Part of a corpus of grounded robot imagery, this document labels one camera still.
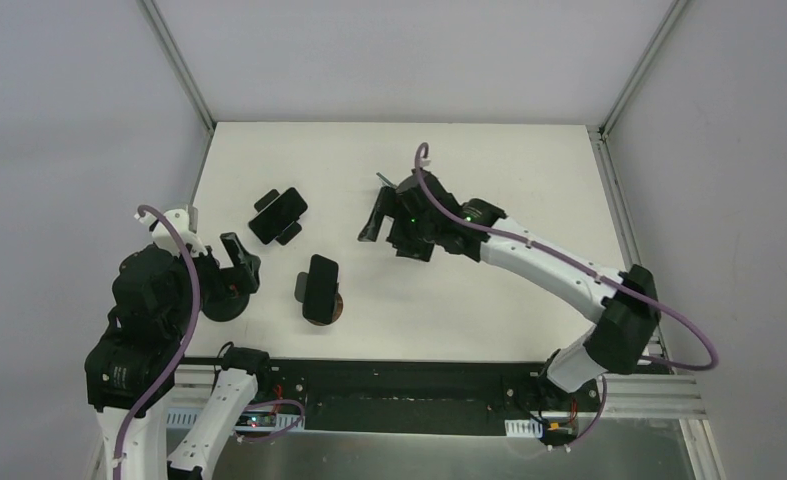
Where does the aluminium frame rail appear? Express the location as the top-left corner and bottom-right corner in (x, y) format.
(603, 374), (707, 420)

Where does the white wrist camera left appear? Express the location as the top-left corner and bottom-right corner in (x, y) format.
(139, 205), (206, 258)

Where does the black folding phone stand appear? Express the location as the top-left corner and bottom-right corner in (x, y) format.
(252, 189), (304, 247)

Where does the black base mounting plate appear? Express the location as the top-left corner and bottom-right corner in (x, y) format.
(180, 357), (606, 439)

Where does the dark phone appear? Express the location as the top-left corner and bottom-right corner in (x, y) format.
(376, 172), (397, 189)

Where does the black round disc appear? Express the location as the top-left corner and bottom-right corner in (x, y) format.
(202, 295), (250, 323)

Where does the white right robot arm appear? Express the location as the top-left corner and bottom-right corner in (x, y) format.
(358, 172), (661, 410)

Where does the grey stand with brown base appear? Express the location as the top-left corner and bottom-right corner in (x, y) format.
(294, 272), (344, 327)

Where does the black phone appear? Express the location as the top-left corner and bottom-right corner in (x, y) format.
(302, 254), (339, 325)
(247, 187), (309, 245)

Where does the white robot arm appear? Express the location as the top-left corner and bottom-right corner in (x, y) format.
(84, 245), (270, 479)

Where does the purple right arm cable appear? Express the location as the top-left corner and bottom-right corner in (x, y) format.
(414, 142), (720, 373)

